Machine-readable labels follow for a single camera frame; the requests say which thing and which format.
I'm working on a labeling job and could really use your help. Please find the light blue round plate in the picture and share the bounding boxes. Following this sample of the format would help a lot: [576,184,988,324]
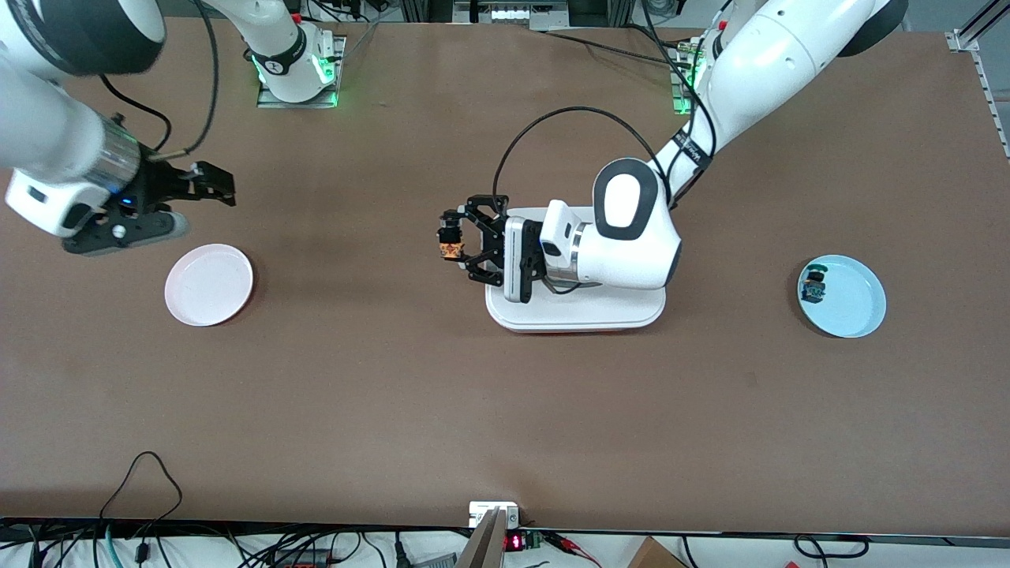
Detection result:
[797,254,887,338]

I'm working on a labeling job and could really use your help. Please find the aluminium perforated rail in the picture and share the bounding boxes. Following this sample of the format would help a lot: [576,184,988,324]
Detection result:
[947,0,1010,163]

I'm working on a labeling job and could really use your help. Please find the white lunch box grey latches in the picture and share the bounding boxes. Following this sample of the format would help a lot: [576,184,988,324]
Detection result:
[485,207,668,334]

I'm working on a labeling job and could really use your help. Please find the thin black base cable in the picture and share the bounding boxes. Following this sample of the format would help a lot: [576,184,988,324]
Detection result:
[544,24,695,68]

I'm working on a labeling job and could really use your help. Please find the grey metal bar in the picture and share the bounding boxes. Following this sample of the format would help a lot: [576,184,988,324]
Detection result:
[458,509,510,568]

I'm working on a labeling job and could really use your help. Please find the aluminium frame with white block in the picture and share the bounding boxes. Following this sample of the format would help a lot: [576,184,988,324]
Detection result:
[452,0,570,32]

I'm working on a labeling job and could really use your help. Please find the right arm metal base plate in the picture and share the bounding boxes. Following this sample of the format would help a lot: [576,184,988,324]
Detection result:
[256,35,346,109]

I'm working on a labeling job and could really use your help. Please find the brown cardboard box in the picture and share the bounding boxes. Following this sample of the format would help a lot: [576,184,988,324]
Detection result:
[627,536,689,568]

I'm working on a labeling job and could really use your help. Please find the orange switch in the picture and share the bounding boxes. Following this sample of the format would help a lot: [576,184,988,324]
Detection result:
[436,221,466,263]

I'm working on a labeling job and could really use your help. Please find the small white edge device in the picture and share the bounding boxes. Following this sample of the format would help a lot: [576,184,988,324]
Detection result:
[469,502,520,528]

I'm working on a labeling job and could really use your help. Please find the red clip wires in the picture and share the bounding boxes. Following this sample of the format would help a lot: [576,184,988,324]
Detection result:
[551,532,602,567]

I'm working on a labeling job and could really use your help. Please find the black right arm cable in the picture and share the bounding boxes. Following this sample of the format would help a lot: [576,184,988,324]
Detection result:
[99,0,220,159]

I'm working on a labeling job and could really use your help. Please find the black coiled floor cable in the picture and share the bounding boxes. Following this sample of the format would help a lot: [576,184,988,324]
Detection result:
[793,534,870,559]

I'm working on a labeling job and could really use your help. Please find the black looped table cable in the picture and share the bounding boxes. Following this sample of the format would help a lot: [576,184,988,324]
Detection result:
[99,451,184,545]

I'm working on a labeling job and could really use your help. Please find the white round plate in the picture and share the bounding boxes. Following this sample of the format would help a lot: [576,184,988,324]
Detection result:
[164,244,255,327]

